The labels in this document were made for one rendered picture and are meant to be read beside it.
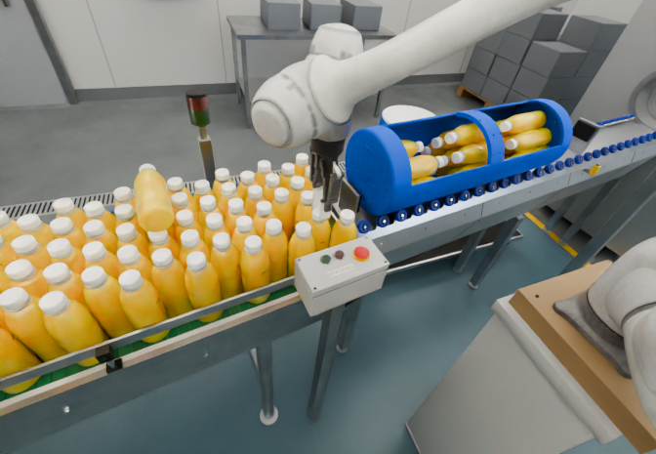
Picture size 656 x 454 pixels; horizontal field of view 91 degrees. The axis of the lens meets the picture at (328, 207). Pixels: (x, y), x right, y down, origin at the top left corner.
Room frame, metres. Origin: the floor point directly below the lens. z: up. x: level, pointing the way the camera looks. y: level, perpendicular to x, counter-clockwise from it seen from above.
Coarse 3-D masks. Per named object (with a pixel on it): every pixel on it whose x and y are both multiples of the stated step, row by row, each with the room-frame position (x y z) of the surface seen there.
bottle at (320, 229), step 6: (312, 222) 0.63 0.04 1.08; (318, 222) 0.62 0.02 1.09; (324, 222) 0.63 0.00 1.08; (312, 228) 0.61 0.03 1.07; (318, 228) 0.61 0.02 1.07; (324, 228) 0.62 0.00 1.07; (330, 228) 0.64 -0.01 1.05; (312, 234) 0.61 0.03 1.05; (318, 234) 0.61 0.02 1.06; (324, 234) 0.61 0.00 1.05; (318, 240) 0.60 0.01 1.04; (324, 240) 0.61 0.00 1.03; (318, 246) 0.60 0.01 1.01; (324, 246) 0.61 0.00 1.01
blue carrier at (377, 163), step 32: (384, 128) 0.91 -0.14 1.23; (416, 128) 1.13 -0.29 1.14; (448, 128) 1.23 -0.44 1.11; (480, 128) 1.04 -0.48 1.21; (352, 160) 0.94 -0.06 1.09; (384, 160) 0.81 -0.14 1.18; (512, 160) 1.03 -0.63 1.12; (544, 160) 1.14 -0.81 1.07; (384, 192) 0.78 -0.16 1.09; (416, 192) 0.80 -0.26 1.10; (448, 192) 0.89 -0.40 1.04
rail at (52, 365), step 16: (256, 288) 0.47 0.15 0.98; (272, 288) 0.48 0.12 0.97; (224, 304) 0.42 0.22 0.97; (176, 320) 0.36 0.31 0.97; (192, 320) 0.38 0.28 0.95; (128, 336) 0.31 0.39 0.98; (144, 336) 0.33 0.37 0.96; (80, 352) 0.27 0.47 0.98; (32, 368) 0.23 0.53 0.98; (48, 368) 0.23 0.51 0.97; (0, 384) 0.20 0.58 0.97; (16, 384) 0.20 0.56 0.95
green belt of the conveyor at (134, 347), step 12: (288, 288) 0.53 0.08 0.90; (228, 312) 0.44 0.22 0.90; (192, 324) 0.39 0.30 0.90; (204, 324) 0.40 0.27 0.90; (108, 336) 0.34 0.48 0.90; (168, 336) 0.36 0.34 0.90; (120, 348) 0.32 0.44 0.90; (132, 348) 0.32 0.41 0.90; (144, 348) 0.32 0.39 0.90; (60, 372) 0.25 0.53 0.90; (72, 372) 0.25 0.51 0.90; (36, 384) 0.22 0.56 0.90; (0, 396) 0.19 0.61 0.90; (12, 396) 0.20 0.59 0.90
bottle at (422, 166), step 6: (420, 156) 0.92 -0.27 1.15; (426, 156) 0.92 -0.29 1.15; (432, 156) 0.94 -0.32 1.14; (414, 162) 0.88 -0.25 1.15; (420, 162) 0.89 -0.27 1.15; (426, 162) 0.90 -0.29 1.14; (432, 162) 0.91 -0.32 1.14; (438, 162) 0.94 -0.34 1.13; (414, 168) 0.86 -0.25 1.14; (420, 168) 0.87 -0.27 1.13; (426, 168) 0.88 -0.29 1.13; (432, 168) 0.90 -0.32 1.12; (414, 174) 0.86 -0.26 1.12; (420, 174) 0.87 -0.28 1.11; (426, 174) 0.88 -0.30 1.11
